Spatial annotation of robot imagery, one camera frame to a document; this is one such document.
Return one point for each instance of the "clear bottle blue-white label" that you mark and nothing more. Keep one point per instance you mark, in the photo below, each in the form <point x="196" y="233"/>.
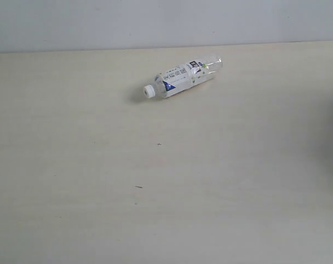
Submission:
<point x="183" y="77"/>

